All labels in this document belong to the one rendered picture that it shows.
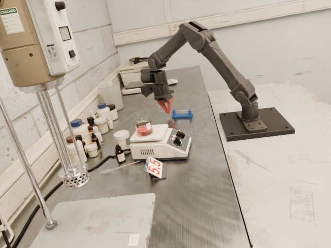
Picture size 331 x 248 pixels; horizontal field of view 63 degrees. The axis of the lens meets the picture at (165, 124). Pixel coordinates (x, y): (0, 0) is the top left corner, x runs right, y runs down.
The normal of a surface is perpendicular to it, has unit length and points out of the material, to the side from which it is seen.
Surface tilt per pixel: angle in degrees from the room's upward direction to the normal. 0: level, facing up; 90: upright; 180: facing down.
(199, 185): 0
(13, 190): 90
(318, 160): 0
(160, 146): 90
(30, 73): 90
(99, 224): 0
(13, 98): 90
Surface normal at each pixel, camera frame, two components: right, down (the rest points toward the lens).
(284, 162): -0.17, -0.91
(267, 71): -0.06, 0.40
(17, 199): 0.98, -0.13
